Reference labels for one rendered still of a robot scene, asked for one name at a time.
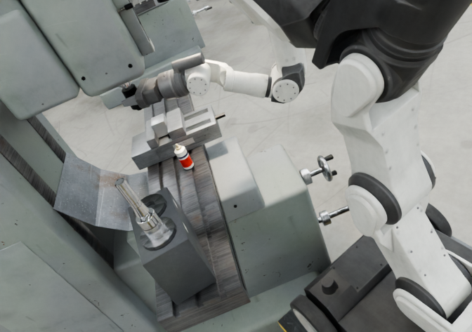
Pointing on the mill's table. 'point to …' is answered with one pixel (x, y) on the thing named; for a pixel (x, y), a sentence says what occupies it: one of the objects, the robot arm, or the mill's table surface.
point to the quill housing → (85, 31)
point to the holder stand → (173, 250)
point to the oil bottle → (183, 157)
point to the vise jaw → (175, 123)
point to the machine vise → (149, 153)
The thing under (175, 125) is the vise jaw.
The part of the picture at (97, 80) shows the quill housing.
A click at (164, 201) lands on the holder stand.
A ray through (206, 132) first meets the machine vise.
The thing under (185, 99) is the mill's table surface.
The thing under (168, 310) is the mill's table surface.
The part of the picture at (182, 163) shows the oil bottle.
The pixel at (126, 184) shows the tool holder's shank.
